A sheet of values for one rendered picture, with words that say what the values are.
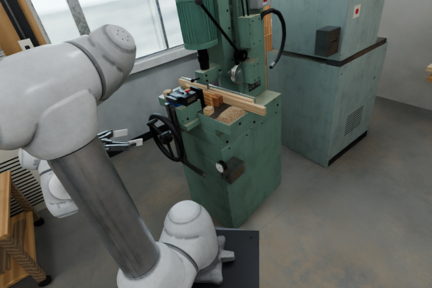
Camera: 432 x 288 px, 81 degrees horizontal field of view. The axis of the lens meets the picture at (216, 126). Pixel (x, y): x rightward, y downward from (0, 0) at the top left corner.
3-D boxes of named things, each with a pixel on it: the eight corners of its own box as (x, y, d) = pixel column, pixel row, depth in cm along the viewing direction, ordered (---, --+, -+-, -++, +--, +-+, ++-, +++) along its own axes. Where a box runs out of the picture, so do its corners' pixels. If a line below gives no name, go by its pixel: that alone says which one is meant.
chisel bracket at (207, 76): (197, 85, 141) (193, 71, 137) (214, 76, 149) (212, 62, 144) (205, 88, 136) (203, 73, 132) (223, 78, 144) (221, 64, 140)
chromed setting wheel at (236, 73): (230, 87, 140) (227, 65, 133) (244, 79, 146) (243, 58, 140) (234, 88, 138) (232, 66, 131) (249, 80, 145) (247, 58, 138)
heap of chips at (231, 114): (215, 119, 124) (214, 112, 122) (234, 107, 132) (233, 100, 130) (228, 124, 119) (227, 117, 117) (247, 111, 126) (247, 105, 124)
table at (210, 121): (146, 111, 155) (144, 102, 151) (185, 92, 171) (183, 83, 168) (216, 146, 115) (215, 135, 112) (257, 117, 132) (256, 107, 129)
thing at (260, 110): (185, 90, 159) (184, 84, 157) (188, 89, 160) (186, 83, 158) (263, 116, 121) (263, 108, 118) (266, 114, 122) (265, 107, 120)
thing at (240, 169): (220, 178, 140) (218, 168, 136) (234, 166, 147) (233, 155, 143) (231, 185, 135) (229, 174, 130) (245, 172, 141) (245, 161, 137)
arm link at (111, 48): (92, 54, 66) (44, 72, 55) (119, 3, 54) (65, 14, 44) (127, 93, 68) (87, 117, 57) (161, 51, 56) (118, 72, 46)
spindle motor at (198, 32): (177, 49, 131) (162, -19, 115) (202, 40, 141) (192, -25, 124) (200, 53, 120) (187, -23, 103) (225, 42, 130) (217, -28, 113)
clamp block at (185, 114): (167, 117, 138) (163, 103, 133) (186, 107, 146) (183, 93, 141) (184, 125, 129) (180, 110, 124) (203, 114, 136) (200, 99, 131)
